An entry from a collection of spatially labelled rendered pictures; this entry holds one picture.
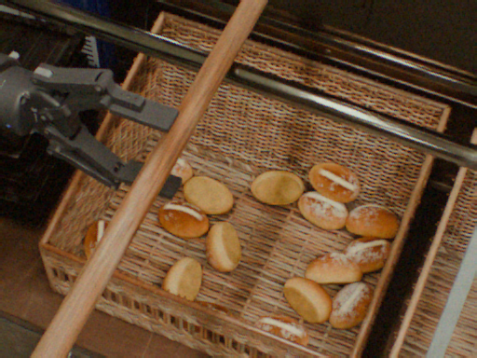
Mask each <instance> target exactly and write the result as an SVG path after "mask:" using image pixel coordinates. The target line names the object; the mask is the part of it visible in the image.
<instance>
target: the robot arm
mask: <svg viewBox="0 0 477 358"><path fill-rule="evenodd" d="M19 56H20V55H18V53H16V52H14V51H13V52H12V53H11V54H10V55H5V54H3V53H1V52H0V128H1V129H3V130H6V131H9V132H12V133H16V134H18V135H21V136H24V135H27V134H30V133H32V132H39V133H41V134H42V135H43V136H45V137H46V138H48V139H49V143H50V145H49V146H48V149H47V152H48V154H50V155H51V156H53V157H57V158H60V159H63V160H65V162H67V163H70V164H71V165H73V166H74V167H76V168H77V169H79V170H81V171H82V172H83V173H85V174H87V175H89V176H91V177H92V178H94V179H95V180H96V181H100V182H101V183H102V184H104V185H105V186H107V187H110V188H111V189H113V190H114V191H118V189H119V187H120V186H121V184H122V183H126V184H128V185H132V184H133V182H134V181H135V179H136V178H137V176H138V174H139V172H140V170H141V169H142V168H143V163H141V162H137V161H135V160H132V159H130V160H129V162H125V161H124V160H123V159H121V158H120V157H118V156H117V155H116V154H114V153H113V151H112V150H109V149H108V148H107V147H106V146H105V145H102V144H101V142H100V141H98V140H97V139H96V138H94V137H93V136H92V135H91V134H89V129H88V127H87V126H85V125H84V124H83V123H82V122H81V120H80V118H79V116H78V112H79V111H84V110H89V109H93V108H97V107H103V108H105V107H107V108H108V107H109V106H110V105H111V106H110V107H109V108H108V110H109V114H114V115H116V116H119V117H122V118H125V119H129V120H131V121H133V122H136V123H138V124H141V125H144V126H147V127H150V128H152V129H155V130H157V131H163V132H166V133H168V132H169V131H170V128H171V127H172V125H174V123H175V120H176V119H177V117H178V116H179V114H180V112H179V109H176V108H174V107H168V106H166V105H164V104H162V103H158V102H156V101H150V100H148V99H145V98H144V97H143V96H142V95H136V94H135V93H132V92H130V91H127V90H125V89H121V88H120V86H119V85H118V84H117V83H114V80H113V78H114V72H113V71H110V70H108V69H87V68H66V67H56V66H51V65H48V64H46V63H41V64H40V65H39V66H38V67H37V69H36V71H35V72H31V71H29V70H26V69H24V68H22V67H20V62H19V61H18V60H17V59H18V58H19ZM96 80H97V81H96ZM95 81H96V82H95ZM107 108H106V109H105V111H106V110H107ZM76 132H77V134H76V136H75V138H73V140H71V139H70V137H72V136H73V135H74V134H75V133H76ZM118 167H119V168H118ZM112 180H113V181H112ZM181 183H182V178H181V177H180V176H177V175H174V174H169V177H168V179H167V181H166V182H165V184H164V185H163V187H162V189H161V190H160V192H159V193H158V195H159V196H161V197H163V198H165V199H168V200H173V198H174V195H175V193H177V191H178V189H179V187H181Z"/></svg>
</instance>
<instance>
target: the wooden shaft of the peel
mask: <svg viewBox="0 0 477 358"><path fill-rule="evenodd" d="M267 3H268V0H242V1H241V2H240V4H239V5H238V9H236V11H235V13H234V14H233V16H232V17H231V20H230V22H229V23H228V24H227V25H226V27H225V30H224V31H223V33H222V34H221V35H220V37H219V39H218V41H217V43H216V45H215V46H214V47H213V49H212V52H211V53H210V55H209V57H208V58H207V59H206V61H205V63H204V64H203V65H202V67H201V69H200V71H199V73H198V75H197V76H196V78H195V79H194V82H193V83H192V85H191V87H190V88H189V89H188V91H187V93H186V94H185V96H184V98H183V100H182V101H181V104H180V105H179V106H178V108H177V109H179V112H180V114H179V116H178V117H177V119H176V120H175V123H174V125H172V127H171V128H170V131H169V132H168V133H166V132H162V136H161V137H160V138H159V140H158V141H157V144H156V146H155V148H154V149H153V150H152V152H151V153H150V157H149V158H148V159H147V161H146V162H145V163H144V165H143V168H142V169H141V170H140V172H139V174H138V176H137V178H136V179H135V181H134V182H133V184H132V185H131V188H130V189H129V192H128V193H127V194H126V196H125V198H124V199H123V200H122V202H121V204H120V206H119V208H118V210H117V211H116V213H115V214H114V216H113V218H112V220H111V222H110V223H109V225H108V226H107V229H106V230H105V231H104V232H103V234H102V236H101V239H100V240H99V242H98V243H97V244H96V246H95V249H94V250H93V252H92V254H91V255H90V256H89V260H88V261H87V262H86V264H85V266H84V267H83V269H82V270H81V272H80V273H79V275H78V276H77V279H76V280H75V283H74V284H73V285H72V288H71V290H70V291H69V292H68V294H67V296H66V298H65V299H64V301H63V302H62V303H61V305H60V309H59V310H58V311H57V313H56V314H55V315H54V319H53V320H52V321H51V323H50V324H49V326H48V329H47V331H46V332H45V333H44V335H43V337H42V338H41V340H40V341H39V343H38V345H37V347H36V349H35V350H34V352H33V353H32V356H31V357H30V358H66V357H67V354H68V352H69V351H70V350H71V348H72V347H73V345H74V343H75V340H76V339H77V338H78V334H80V332H81V330H82V328H84V324H85V322H86V321H87V320H88V318H89V316H90V314H91V312H92V310H94V308H95V306H96V304H97V302H98V300H99V298H100V297H101V296H102V292H103V291H104V289H105V287H106V285H107V283H108V282H109V280H111V278H112V276H113V274H114V272H115V270H116V268H117V267H118V265H119V261H121V259H122V257H123V255H125V253H126V250H127V249H128V248H129V245H130V244H131V241H132V239H133V238H134V237H135V235H136V233H137V231H138V229H139V227H140V225H141V224H142V223H143V220H144V218H145V217H146V215H147V214H148V212H149V211H150V208H151V206H152V205H153V203H154V201H155V200H156V197H157V195H158V193H159V192H160V190H161V189H162V187H163V185H164V184H165V182H166V181H167V179H168V177H169V174H170V172H171V171H172V169H173V168H174V165H175V163H176V162H177V160H178V159H179V157H180V156H181V154H182V152H183V150H184V148H185V147H186V145H187V142H188V141H189V139H190V137H191V136H192V135H193V133H194V130H195V129H196V127H197V125H198V123H199V121H200V120H201V118H202V117H203V115H204V113H205V112H206V109H207V107H208V106H209V105H210V103H211V101H212V98H213V96H214V94H215V93H216V92H217V90H218V88H219V87H220V85H221V83H222V82H223V81H224V79H225V76H226V74H227V72H228V70H230V68H231V64H232V63H233V62H234V60H235V59H236V58H237V56H238V53H239V51H240V50H241V48H242V46H243V44H244V42H245V40H246V39H247V38H248V36H249V34H250V32H251V30H252V27H254V25H255V23H256V22H257V20H258V18H259V16H260V15H261V14H262V10H263V9H264V8H265V6H266V4H267Z"/></svg>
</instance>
